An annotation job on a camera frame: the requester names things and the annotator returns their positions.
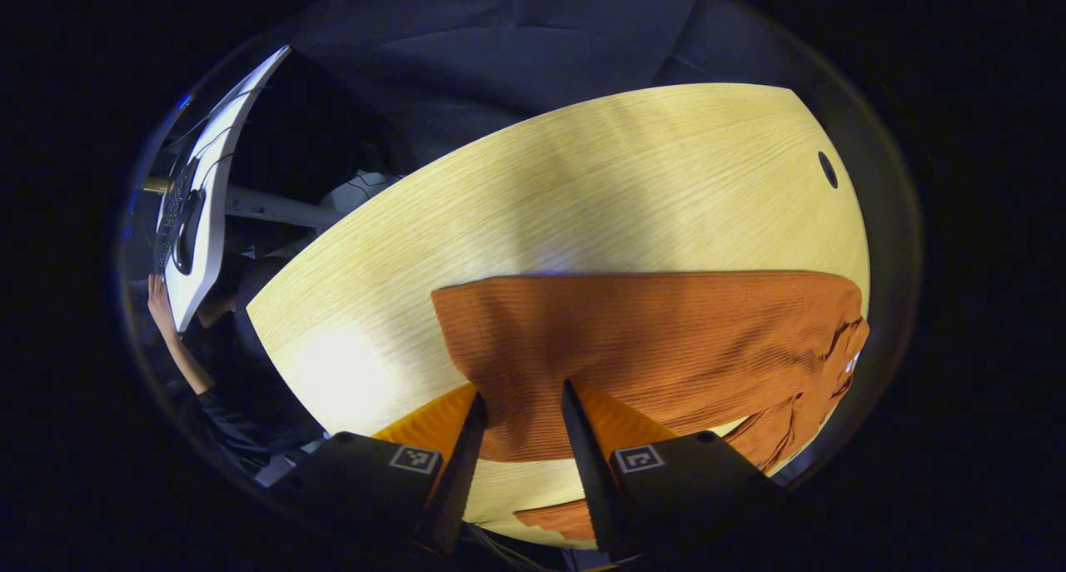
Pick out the white desk frame bar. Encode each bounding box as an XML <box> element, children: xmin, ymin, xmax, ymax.
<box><xmin>225</xmin><ymin>185</ymin><xmax>344</xmax><ymax>231</ymax></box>

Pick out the white desk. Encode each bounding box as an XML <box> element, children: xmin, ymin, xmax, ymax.
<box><xmin>154</xmin><ymin>45</ymin><xmax>292</xmax><ymax>334</ymax></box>

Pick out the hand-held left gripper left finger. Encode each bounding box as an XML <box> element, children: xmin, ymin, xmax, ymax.
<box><xmin>287</xmin><ymin>382</ymin><xmax>489</xmax><ymax>555</ymax></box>

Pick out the black computer mouse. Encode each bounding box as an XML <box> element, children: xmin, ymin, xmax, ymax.
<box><xmin>172</xmin><ymin>189</ymin><xmax>206</xmax><ymax>276</ymax></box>

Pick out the rust orange corduroy shirt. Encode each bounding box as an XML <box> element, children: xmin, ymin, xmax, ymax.
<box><xmin>431</xmin><ymin>271</ymin><xmax>871</xmax><ymax>545</ymax></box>

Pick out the black keyboard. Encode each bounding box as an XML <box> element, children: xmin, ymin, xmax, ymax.
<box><xmin>152</xmin><ymin>157</ymin><xmax>199</xmax><ymax>275</ymax></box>

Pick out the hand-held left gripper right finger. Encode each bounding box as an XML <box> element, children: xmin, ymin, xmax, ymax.
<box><xmin>561</xmin><ymin>378</ymin><xmax>788</xmax><ymax>555</ymax></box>

